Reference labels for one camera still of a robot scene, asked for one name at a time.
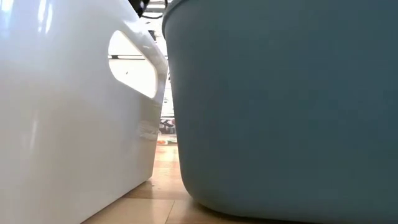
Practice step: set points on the teal plastic bin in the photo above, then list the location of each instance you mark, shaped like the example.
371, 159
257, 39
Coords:
280, 124

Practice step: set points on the red toothbrush in wrapper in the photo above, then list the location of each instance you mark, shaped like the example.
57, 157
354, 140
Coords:
163, 142

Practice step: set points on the long ceiling light strip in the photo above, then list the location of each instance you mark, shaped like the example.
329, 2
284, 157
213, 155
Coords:
124, 57

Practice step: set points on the white plastic bin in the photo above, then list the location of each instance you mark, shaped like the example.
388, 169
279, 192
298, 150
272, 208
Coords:
62, 124

